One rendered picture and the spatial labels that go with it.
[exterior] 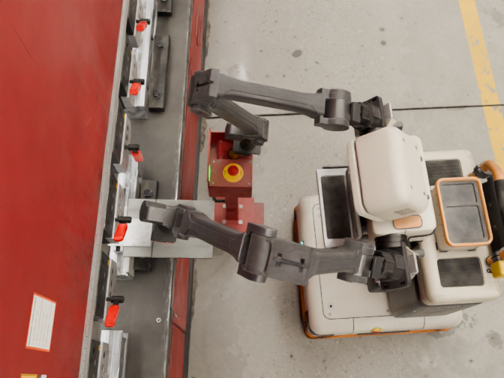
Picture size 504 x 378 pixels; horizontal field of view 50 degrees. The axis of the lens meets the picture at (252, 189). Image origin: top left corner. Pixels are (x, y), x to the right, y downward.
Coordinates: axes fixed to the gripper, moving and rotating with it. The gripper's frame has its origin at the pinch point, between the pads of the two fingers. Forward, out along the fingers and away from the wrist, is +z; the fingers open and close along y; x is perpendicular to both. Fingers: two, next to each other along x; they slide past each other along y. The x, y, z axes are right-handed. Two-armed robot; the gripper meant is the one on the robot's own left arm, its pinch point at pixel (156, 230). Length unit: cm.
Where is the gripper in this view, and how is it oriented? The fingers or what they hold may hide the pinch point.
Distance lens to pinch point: 165.0
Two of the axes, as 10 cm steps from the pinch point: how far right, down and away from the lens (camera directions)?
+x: 8.8, 1.9, 4.5
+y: -0.3, 9.4, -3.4
